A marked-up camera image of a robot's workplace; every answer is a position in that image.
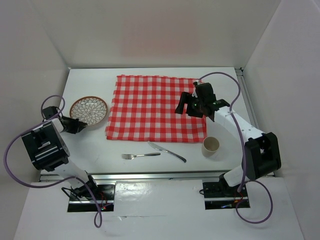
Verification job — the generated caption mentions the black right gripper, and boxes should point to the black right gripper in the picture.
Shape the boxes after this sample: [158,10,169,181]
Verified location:
[174,91,205,118]

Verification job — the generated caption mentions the floral patterned ceramic plate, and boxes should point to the floral patterned ceramic plate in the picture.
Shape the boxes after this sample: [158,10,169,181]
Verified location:
[69,96,108,126]

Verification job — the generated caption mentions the red white checkered cloth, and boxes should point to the red white checkered cloth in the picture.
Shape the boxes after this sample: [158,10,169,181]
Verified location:
[105,74,207,143]

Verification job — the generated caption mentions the beige paper cup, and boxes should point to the beige paper cup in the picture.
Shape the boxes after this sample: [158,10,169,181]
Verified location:
[201,136,220,158]

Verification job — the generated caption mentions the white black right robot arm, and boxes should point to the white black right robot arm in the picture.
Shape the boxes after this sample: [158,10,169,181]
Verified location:
[175,82,282,196]

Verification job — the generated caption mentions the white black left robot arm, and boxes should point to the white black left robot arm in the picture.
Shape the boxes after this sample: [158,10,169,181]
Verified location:
[21,106,99,200]

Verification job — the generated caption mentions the silver table knife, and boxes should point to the silver table knife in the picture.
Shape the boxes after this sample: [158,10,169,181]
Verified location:
[147,141,187,163]

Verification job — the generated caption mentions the silver fork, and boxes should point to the silver fork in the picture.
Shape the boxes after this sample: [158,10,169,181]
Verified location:
[121,152,161,160]

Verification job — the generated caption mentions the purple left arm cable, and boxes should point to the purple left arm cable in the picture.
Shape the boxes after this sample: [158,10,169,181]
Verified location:
[2,94,111,229]

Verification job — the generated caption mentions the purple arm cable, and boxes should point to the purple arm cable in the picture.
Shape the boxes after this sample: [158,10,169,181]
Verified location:
[2,94,111,229]
[198,72,274,223]

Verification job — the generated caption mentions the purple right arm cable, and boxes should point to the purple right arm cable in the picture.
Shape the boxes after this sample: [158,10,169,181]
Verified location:
[198,72,274,223]

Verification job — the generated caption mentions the aluminium frame rail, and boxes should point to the aluminium frame rail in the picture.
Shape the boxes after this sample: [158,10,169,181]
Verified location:
[47,67,258,175]

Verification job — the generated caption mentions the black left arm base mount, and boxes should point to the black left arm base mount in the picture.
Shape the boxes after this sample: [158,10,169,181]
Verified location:
[61,176,116,213]

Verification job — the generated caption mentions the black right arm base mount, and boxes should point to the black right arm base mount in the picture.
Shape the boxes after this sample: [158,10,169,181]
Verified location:
[199,177,251,210]

